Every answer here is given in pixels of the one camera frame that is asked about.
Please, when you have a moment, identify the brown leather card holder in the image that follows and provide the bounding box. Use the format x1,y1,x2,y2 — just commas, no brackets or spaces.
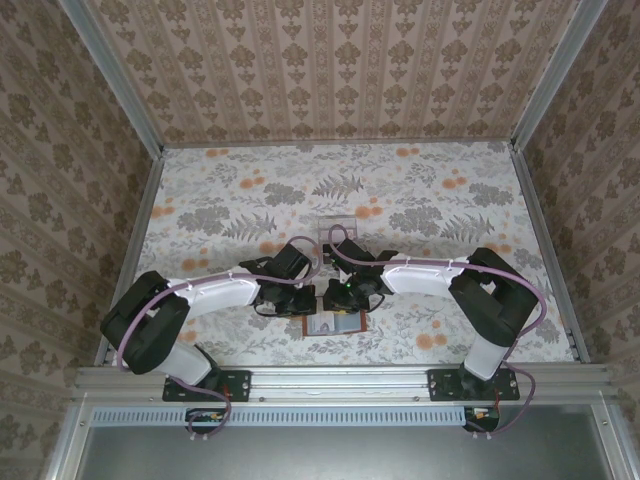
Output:
301,312,369,342

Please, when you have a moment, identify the pale translucent card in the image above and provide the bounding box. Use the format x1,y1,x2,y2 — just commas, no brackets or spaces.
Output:
318,215,359,242

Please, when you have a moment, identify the floral patterned table cover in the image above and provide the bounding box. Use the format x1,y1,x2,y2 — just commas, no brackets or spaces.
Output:
112,141,576,369

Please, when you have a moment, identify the black connector board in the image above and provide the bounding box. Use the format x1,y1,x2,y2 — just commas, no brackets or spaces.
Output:
463,406,502,432
185,407,227,434

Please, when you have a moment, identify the grey sheet metal panel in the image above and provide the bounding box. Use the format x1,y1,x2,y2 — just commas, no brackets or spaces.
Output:
83,405,609,480

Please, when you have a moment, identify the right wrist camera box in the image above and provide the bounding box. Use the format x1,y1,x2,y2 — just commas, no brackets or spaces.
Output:
329,238,372,269

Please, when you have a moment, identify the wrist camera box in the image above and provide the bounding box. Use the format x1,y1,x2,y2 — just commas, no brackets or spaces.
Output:
272,243,312,277
329,238,372,269

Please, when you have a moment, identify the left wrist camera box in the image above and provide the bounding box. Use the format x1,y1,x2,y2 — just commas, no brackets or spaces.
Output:
272,243,312,277

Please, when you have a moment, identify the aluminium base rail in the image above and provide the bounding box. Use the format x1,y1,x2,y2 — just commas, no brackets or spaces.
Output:
74,365,614,402

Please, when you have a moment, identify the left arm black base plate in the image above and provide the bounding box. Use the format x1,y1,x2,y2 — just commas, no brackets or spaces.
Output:
162,369,252,403

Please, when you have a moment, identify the grey slotted cable duct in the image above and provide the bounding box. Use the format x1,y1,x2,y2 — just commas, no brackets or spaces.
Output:
92,406,469,427

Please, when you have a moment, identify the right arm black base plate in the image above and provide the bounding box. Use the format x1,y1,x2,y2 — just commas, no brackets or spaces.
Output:
428,368,521,403

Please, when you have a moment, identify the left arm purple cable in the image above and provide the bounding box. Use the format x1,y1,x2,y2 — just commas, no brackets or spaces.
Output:
117,235,322,442

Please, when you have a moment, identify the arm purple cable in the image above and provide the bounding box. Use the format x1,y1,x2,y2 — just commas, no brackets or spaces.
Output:
327,223,547,442
117,235,322,442

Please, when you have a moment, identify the aluminium table side rail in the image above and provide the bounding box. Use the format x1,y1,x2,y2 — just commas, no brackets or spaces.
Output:
94,149,166,369
509,144,589,364

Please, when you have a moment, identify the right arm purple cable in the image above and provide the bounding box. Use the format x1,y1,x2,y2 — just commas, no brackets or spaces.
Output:
327,223,547,442

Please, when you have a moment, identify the aluminium frame post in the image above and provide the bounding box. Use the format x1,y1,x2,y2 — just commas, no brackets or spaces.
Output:
64,0,167,157
509,0,609,152

